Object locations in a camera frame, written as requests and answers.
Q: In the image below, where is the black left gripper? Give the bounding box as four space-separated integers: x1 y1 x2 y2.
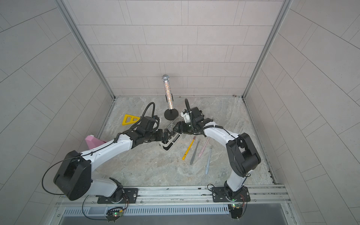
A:
144 128 173 142

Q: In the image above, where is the pink toothbrush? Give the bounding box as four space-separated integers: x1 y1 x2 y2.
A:
198 137 210 158

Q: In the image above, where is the grey toothbrush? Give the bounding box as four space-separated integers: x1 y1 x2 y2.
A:
190 141 200 165

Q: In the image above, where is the yellow toothbrush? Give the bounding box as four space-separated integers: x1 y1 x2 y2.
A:
182 137 196 160

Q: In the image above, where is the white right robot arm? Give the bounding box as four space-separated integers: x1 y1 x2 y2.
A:
178 107 261 199

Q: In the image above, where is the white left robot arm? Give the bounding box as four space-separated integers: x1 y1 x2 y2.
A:
53 116 162 203

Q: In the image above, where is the yellow triangle plastic piece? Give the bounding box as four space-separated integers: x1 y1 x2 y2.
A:
122 114 141 126

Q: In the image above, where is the black microphone stand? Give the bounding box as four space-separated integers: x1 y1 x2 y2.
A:
164 94 179 121

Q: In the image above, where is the glitter silver microphone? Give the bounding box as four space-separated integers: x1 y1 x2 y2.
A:
162 75 174 110

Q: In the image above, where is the pink plastic block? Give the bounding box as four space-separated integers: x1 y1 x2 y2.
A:
85 135 106 150

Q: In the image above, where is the white vent grille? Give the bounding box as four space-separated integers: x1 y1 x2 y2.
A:
63 204 229 218

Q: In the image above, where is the left circuit board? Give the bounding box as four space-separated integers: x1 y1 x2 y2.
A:
106 207 124 223

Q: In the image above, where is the circuit board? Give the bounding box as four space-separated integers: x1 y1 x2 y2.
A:
228 203 243 220
106 207 124 223

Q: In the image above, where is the right circuit board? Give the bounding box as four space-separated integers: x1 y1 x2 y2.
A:
228 203 243 220

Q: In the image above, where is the aluminium corner profile left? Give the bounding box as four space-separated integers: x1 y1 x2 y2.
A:
54 0 116 100

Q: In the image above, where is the aluminium corner profile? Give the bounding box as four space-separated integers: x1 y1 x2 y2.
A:
242 0 292 100
54 0 116 100

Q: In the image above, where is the aluminium corner profile right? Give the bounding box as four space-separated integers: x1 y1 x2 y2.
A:
242 0 292 100

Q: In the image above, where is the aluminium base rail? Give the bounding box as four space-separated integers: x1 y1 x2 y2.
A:
55 185 291 207

